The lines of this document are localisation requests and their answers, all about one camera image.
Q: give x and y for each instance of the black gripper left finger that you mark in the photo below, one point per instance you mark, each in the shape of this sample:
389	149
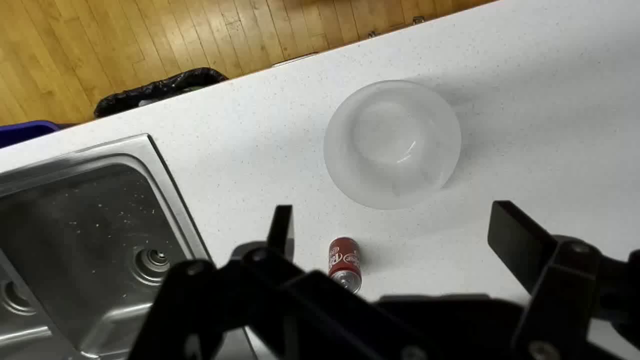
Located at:
220	306

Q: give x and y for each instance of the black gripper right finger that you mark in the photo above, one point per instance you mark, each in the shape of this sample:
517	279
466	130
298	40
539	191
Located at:
560	286

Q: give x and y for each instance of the red soda can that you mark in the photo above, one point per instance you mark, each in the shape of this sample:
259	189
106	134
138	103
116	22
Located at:
344	261

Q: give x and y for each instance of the translucent white plastic bowl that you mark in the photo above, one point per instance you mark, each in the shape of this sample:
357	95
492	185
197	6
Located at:
393	142

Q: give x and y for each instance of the stainless steel double sink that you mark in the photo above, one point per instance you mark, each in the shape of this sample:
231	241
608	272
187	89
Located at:
86	246

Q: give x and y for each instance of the black trash bag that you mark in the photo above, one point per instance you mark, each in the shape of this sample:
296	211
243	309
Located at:
157	91

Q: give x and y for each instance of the blue plastic bin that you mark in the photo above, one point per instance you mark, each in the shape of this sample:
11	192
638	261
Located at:
23	130

